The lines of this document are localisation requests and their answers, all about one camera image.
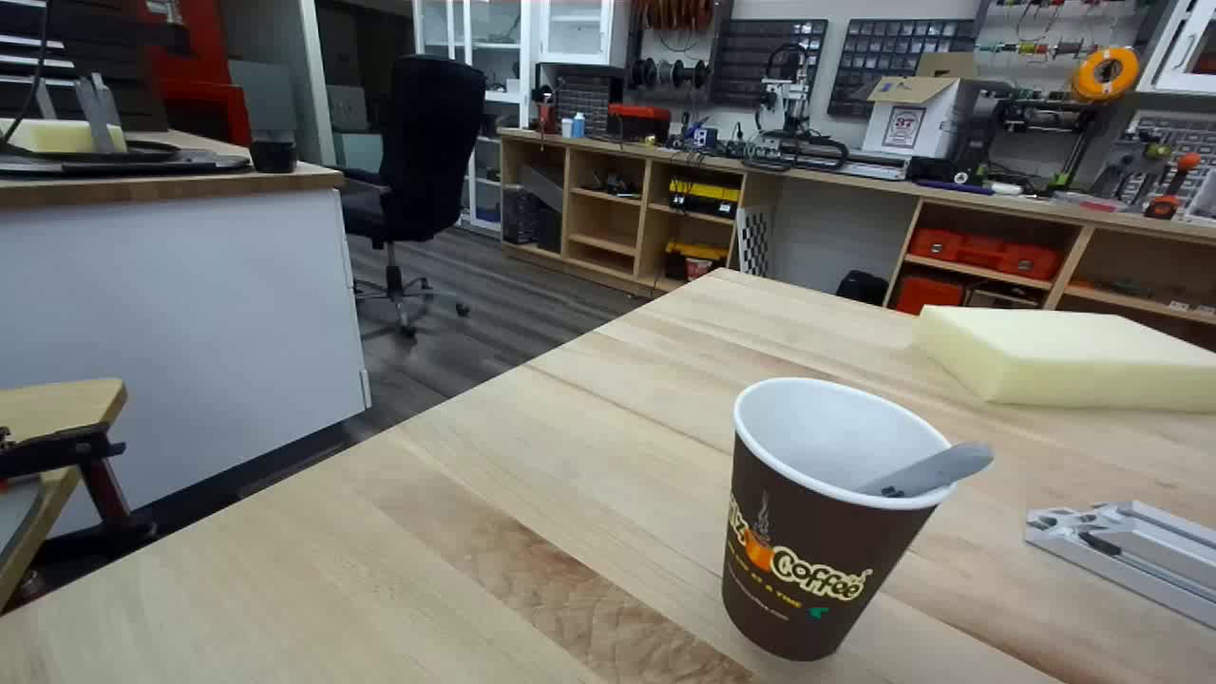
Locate brown paper coffee cup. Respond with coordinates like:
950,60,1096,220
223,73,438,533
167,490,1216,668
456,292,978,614
718,372,956,666

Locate yellow and black tool case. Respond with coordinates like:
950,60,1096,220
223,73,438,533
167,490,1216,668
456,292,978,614
666,173,744,220
663,239,732,286

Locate long wooden shelf unit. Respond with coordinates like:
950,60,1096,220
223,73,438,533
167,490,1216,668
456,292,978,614
495,124,1216,354

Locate red toolbox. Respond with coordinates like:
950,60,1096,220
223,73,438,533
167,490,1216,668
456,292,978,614
604,97,678,143

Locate black bag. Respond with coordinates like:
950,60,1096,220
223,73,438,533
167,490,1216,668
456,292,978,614
835,266,893,306

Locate black office chair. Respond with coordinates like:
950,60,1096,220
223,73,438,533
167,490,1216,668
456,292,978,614
338,52,492,340

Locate black bench machine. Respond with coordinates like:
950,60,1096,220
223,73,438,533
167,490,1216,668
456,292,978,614
754,40,854,172

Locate white glass door cabinet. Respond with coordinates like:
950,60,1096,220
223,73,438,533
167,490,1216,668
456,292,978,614
411,0,547,236

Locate red storage bin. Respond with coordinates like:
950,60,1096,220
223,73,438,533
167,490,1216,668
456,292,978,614
891,272,968,320
910,223,964,266
956,233,1012,272
994,239,1064,286

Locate dark pegboard panel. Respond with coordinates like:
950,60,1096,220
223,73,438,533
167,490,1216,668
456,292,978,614
708,15,832,109
830,15,982,124

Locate white cardboard box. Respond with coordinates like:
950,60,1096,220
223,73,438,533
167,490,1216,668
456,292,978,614
858,73,982,162

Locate small black box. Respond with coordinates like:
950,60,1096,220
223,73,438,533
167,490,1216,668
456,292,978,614
247,133,302,173

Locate white desk with wooden top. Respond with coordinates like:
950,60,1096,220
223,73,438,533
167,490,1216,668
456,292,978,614
0,128,376,537

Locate pale yellow foam block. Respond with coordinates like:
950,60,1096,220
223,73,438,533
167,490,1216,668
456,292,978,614
913,304,1216,414

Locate red tool cabinet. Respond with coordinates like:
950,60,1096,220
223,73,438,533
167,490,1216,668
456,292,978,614
141,0,259,148

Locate flat black tray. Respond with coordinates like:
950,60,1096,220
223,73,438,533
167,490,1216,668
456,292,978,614
0,136,255,178

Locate orange filament spool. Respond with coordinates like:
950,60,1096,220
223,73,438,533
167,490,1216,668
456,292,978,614
1068,40,1148,105

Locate light wooden side table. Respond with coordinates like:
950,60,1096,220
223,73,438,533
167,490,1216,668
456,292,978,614
0,375,134,609

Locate black and red bar clamp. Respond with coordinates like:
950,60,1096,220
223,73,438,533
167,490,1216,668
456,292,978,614
0,426,160,548

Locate aluminium extrusion profile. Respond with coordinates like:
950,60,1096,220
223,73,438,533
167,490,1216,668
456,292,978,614
1021,496,1216,635

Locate small yellow foam slab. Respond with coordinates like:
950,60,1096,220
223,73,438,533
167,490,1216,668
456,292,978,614
0,112,131,158

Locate white wall cabinet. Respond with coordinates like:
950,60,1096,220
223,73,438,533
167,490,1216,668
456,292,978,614
535,0,633,73

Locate black 3D printer frame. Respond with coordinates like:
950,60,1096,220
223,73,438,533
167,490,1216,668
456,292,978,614
941,74,1096,192

